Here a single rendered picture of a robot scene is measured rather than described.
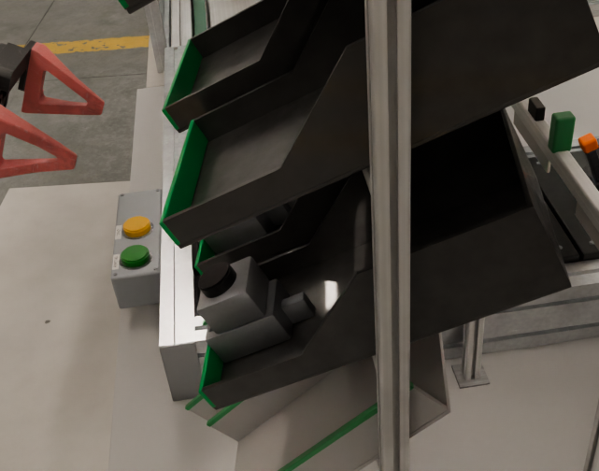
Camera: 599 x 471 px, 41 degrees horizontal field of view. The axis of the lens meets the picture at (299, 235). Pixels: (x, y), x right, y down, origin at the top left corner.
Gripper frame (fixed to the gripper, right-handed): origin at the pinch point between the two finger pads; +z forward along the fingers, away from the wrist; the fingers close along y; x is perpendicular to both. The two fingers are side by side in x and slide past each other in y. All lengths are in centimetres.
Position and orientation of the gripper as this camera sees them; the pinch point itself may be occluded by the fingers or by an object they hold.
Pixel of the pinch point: (80, 131)
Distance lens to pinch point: 75.2
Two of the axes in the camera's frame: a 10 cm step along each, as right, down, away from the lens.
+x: -3.4, 7.4, 5.7
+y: 0.4, -6.0, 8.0
